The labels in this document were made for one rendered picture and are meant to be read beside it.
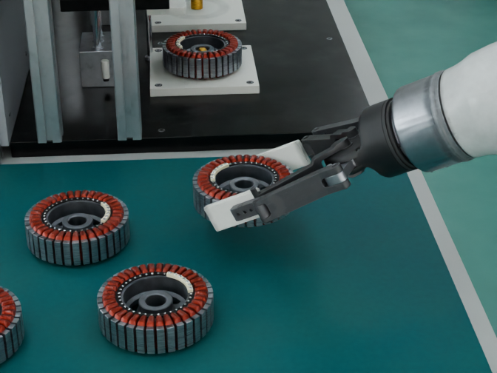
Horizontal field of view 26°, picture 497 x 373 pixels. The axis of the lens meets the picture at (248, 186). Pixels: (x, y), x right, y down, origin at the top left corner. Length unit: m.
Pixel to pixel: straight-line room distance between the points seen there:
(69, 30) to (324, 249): 0.71
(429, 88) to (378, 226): 0.25
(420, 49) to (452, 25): 0.28
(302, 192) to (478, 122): 0.19
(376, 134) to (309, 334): 0.20
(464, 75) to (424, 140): 0.07
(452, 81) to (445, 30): 2.90
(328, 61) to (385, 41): 2.20
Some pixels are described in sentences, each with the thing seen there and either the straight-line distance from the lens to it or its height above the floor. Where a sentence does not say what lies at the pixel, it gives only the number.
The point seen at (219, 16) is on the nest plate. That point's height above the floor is 0.78.
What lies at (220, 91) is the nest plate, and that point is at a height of 0.78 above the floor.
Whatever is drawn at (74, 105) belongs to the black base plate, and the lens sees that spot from 1.47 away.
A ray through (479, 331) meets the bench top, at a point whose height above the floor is 0.75.
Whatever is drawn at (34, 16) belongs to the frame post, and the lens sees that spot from 1.32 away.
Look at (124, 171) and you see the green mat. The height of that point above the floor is 0.75.
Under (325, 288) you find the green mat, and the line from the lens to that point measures 1.11.
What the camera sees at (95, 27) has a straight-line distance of 1.50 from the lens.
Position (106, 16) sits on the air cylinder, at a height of 0.78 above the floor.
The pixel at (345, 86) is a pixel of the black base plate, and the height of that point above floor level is 0.77.
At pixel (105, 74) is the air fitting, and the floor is 0.79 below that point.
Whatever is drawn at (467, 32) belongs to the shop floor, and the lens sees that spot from 3.92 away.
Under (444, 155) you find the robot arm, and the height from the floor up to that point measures 0.91.
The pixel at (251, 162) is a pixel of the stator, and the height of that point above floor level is 0.82.
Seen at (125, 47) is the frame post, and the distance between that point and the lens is 1.32.
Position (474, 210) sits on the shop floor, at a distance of 2.78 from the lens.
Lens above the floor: 1.38
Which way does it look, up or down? 29 degrees down
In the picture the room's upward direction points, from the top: straight up
